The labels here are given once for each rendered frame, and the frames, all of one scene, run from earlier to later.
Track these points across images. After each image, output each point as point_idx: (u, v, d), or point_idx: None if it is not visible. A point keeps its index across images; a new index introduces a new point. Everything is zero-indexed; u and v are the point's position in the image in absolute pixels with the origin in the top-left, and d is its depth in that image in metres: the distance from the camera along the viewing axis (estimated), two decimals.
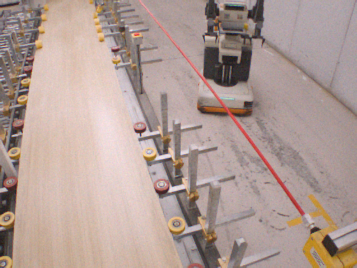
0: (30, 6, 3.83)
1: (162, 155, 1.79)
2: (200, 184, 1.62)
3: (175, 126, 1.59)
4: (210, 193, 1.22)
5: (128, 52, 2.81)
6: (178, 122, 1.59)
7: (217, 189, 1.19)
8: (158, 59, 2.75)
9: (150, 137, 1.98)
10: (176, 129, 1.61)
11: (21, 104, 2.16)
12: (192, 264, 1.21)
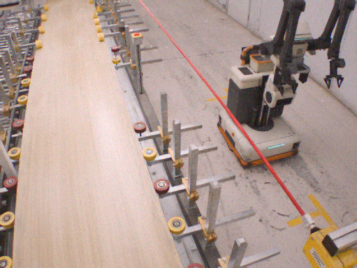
0: (30, 6, 3.83)
1: (162, 155, 1.79)
2: (200, 184, 1.62)
3: (175, 126, 1.59)
4: (210, 193, 1.22)
5: (128, 52, 2.81)
6: (178, 122, 1.59)
7: (217, 189, 1.19)
8: (158, 59, 2.75)
9: (150, 137, 1.98)
10: (176, 129, 1.61)
11: (21, 104, 2.16)
12: (192, 264, 1.21)
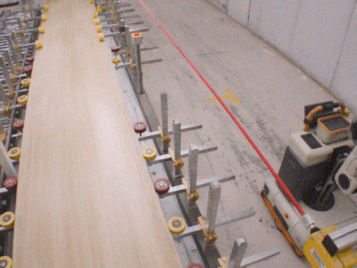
0: (30, 6, 3.83)
1: (162, 155, 1.79)
2: (200, 184, 1.62)
3: (175, 126, 1.59)
4: (210, 193, 1.22)
5: (128, 52, 2.81)
6: (178, 122, 1.59)
7: (217, 189, 1.19)
8: (158, 59, 2.75)
9: (150, 137, 1.98)
10: (176, 129, 1.61)
11: (21, 104, 2.16)
12: (192, 264, 1.21)
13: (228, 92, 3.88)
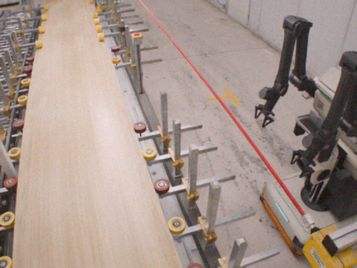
0: (30, 6, 3.83)
1: (162, 155, 1.79)
2: (200, 184, 1.62)
3: (175, 126, 1.59)
4: (210, 193, 1.22)
5: (128, 52, 2.81)
6: (178, 122, 1.59)
7: (217, 189, 1.19)
8: (158, 59, 2.75)
9: (150, 137, 1.98)
10: (176, 129, 1.61)
11: (21, 104, 2.16)
12: (192, 264, 1.21)
13: (228, 92, 3.88)
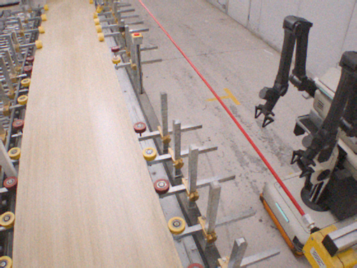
0: (30, 6, 3.83)
1: (162, 155, 1.79)
2: (200, 184, 1.62)
3: (175, 126, 1.59)
4: (210, 193, 1.22)
5: (128, 52, 2.81)
6: (178, 122, 1.59)
7: (217, 189, 1.19)
8: (158, 59, 2.75)
9: (150, 137, 1.98)
10: (176, 129, 1.61)
11: (21, 104, 2.16)
12: (192, 264, 1.21)
13: (228, 92, 3.88)
